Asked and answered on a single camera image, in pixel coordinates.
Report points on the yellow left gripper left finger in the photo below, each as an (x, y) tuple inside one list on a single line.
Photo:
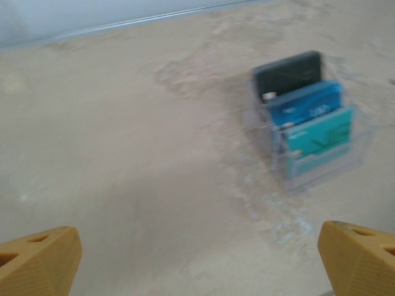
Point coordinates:
[(46, 268)]

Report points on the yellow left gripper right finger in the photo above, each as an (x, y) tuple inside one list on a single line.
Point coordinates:
[(348, 262)]

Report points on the blue green card box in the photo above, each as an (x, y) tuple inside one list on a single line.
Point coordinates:
[(324, 178)]

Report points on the teal credit card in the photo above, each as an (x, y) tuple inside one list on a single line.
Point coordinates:
[(321, 142)]

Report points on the blue credit card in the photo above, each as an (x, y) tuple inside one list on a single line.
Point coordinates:
[(308, 105)]

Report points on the black credit card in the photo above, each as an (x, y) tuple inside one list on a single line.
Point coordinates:
[(287, 77)]

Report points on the aluminium table end rail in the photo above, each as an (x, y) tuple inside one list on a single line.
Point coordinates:
[(92, 28)]

